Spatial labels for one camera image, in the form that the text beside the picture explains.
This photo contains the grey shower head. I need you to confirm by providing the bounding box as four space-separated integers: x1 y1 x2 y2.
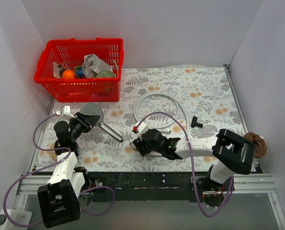
80 103 124 142

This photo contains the grey shower hose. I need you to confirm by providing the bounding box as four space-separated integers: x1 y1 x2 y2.
129 92 190 158

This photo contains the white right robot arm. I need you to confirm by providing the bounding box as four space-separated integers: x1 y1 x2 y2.
132 126 256 191

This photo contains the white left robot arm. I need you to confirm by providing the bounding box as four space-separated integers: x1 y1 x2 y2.
37 112 103 228

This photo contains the brown tape roll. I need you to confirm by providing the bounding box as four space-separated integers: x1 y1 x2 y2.
46 142 57 162

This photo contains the black pipe fitting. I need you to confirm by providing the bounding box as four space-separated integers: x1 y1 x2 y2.
191 116 203 128

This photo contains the green round fruit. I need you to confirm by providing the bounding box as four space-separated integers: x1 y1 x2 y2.
96 70 116 78

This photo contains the orange fruit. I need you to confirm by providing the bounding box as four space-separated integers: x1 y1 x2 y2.
62 70 76 80

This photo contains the floral table mat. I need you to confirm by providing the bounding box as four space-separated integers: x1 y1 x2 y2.
35 67 250 173

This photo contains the crumpled grey paper bag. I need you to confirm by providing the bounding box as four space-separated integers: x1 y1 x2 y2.
82 54 111 78

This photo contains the red plastic basket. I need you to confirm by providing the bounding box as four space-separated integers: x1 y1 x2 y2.
34 38 124 103

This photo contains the white box device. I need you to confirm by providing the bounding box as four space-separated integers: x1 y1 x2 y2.
0 208 33 228

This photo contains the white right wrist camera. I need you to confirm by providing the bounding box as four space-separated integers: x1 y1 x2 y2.
132 122 149 139

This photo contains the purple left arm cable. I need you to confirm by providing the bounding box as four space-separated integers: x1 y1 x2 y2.
3 112 115 228

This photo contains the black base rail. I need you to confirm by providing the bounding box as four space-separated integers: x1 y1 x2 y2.
60 171 265 203

